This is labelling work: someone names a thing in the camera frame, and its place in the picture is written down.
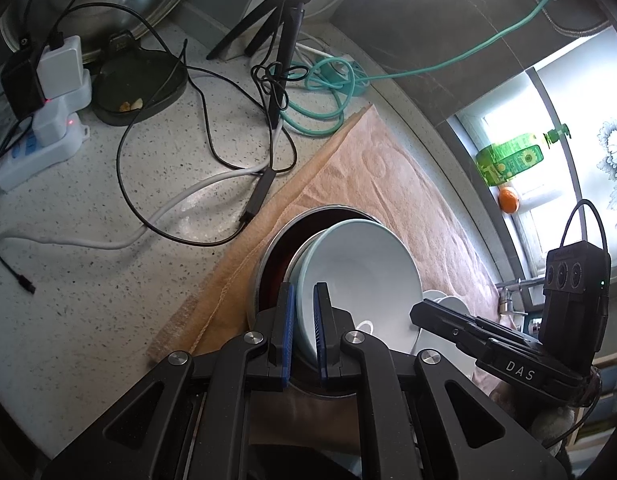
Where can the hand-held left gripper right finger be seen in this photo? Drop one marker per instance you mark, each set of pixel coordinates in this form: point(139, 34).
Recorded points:
point(321, 335)

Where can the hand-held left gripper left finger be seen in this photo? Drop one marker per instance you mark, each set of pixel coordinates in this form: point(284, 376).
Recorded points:
point(287, 335)

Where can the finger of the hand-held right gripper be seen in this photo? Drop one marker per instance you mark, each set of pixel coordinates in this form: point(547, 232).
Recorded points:
point(488, 342)

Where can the grey leaf print plate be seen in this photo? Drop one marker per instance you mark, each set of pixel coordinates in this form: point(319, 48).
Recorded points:
point(451, 302)

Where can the shallow pink floral plate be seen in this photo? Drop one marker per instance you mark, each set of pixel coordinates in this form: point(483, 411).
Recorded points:
point(426, 352)

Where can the large stainless steel bowl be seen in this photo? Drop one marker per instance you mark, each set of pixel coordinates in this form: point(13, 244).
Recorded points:
point(261, 270)

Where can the white ceramic bowl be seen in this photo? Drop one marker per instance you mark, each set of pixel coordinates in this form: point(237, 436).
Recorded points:
point(358, 270)

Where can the red steel-lined bowl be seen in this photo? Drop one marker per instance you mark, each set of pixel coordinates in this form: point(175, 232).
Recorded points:
point(278, 260)

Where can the person's right hand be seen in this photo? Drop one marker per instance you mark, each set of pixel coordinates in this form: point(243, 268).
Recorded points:
point(553, 425)

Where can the chrome kitchen faucet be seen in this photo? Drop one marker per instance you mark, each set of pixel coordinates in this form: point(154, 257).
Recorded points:
point(508, 305)

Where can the wooden shelf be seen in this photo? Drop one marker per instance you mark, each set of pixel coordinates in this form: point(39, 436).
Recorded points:
point(608, 360)

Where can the white framed window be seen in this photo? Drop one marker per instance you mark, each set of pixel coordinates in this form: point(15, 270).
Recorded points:
point(538, 225)

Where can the orange fruit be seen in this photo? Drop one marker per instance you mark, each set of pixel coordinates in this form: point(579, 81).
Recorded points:
point(509, 199)

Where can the green dish soap bottle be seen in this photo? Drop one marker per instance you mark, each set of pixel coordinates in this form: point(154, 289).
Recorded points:
point(513, 160)

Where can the peach terry towel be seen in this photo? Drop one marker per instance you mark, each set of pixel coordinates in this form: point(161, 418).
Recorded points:
point(388, 175)

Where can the dark round dish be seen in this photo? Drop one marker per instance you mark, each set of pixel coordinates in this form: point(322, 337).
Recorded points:
point(138, 85)

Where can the black tripod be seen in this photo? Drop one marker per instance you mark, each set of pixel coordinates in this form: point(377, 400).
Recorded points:
point(288, 35)

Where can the white power strip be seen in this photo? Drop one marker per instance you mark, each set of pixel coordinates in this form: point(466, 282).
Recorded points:
point(38, 160)

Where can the white plug adapter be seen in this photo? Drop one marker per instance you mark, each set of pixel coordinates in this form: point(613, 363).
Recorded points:
point(56, 120)

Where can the white charger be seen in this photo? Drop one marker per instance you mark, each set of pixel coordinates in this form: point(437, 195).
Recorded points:
point(61, 65)

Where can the black charger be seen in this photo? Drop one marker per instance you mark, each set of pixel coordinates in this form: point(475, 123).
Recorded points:
point(21, 85)

